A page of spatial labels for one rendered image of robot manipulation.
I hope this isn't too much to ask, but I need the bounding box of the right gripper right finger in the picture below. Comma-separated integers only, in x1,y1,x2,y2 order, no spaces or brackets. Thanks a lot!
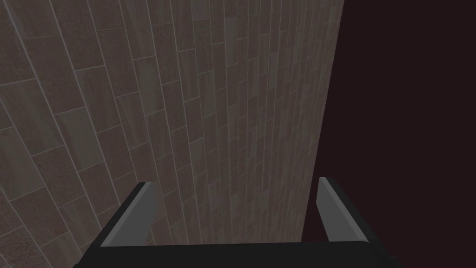
316,176,372,243

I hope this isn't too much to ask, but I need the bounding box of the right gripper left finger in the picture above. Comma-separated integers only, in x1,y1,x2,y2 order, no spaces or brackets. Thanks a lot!
90,181,156,248

